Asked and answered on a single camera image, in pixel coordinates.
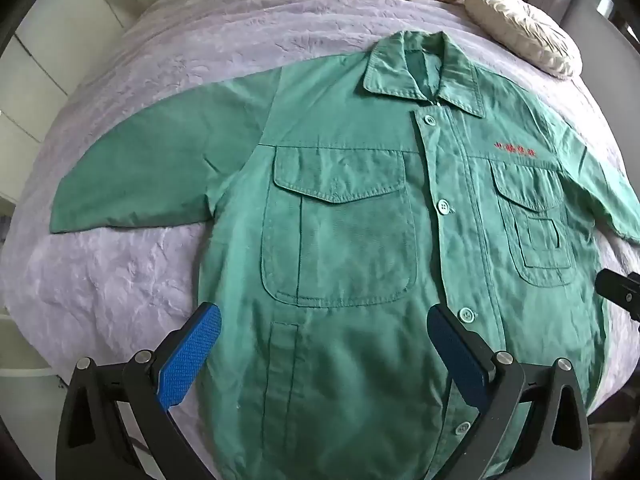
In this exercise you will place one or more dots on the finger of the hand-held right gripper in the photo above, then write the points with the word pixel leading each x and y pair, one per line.
pixel 617 287

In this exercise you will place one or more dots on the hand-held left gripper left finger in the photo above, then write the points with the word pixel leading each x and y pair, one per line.
pixel 192 355

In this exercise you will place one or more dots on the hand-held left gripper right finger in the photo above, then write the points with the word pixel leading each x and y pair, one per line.
pixel 460 360

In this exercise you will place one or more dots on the green work shirt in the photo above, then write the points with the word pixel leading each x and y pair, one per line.
pixel 350 240

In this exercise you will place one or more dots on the cream pillow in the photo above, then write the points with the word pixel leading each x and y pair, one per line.
pixel 525 30

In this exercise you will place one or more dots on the purple bed blanket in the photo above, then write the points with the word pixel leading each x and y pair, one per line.
pixel 190 60

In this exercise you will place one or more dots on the white wardrobe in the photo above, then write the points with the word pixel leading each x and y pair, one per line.
pixel 45 75

